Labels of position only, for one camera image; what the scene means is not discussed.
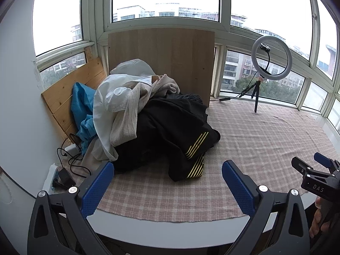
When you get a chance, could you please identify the white window frame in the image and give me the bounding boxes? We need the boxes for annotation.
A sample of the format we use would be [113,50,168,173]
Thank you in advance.
[34,0,340,133]

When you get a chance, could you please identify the black tripod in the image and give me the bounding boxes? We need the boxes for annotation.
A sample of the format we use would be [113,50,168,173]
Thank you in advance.
[239,76,266,113]

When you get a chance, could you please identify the pine plank board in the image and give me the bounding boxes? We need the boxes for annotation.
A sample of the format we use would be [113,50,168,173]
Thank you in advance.
[41,45,107,144]

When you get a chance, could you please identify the black charger cable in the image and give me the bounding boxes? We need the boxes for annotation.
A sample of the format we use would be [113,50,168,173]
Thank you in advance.
[57,133,92,177]

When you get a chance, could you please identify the white ring light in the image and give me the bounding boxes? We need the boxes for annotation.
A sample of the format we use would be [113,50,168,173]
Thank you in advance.
[251,36,293,81]

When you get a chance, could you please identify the black garment with yellow stripes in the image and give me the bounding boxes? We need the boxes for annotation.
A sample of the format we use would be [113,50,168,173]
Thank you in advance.
[113,92,221,182]

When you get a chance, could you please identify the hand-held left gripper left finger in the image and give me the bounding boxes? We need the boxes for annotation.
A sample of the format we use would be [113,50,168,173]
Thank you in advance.
[27,161,115,255]

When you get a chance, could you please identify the white garment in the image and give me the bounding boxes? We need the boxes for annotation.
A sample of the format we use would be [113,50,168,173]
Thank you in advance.
[93,58,157,162]

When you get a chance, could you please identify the white power strip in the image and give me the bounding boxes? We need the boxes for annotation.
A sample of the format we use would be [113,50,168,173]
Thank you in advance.
[42,163,60,194]

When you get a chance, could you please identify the person's right hand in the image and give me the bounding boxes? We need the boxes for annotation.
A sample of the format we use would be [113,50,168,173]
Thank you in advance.
[309,197,330,235]

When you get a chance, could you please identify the black charger adapter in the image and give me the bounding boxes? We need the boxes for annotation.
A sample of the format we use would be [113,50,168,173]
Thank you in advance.
[52,168,76,189]

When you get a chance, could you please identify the apartment buildings outside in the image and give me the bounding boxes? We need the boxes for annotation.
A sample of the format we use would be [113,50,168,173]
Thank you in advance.
[40,3,340,104]

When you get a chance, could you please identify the blue cloth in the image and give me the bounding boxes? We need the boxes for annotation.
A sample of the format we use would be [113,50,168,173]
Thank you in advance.
[70,82,97,156]

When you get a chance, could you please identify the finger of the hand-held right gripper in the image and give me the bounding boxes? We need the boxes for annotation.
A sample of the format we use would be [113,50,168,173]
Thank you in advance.
[291,156,320,184]
[313,152,340,174]

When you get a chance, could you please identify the white charger block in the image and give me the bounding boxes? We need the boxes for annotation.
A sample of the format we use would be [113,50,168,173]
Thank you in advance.
[65,145,83,157]

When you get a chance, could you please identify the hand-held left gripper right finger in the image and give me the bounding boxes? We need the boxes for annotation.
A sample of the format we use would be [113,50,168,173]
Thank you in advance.
[222,160,311,255]

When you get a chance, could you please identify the light plywood board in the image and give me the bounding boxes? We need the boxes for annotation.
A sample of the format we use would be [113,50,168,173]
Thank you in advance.
[108,28,215,107]

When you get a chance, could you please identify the pink plaid cloth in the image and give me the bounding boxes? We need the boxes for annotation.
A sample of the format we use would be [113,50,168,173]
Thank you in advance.
[72,99,340,224]

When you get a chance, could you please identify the black ring light cable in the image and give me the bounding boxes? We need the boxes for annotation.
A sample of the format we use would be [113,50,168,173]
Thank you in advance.
[211,72,259,102]

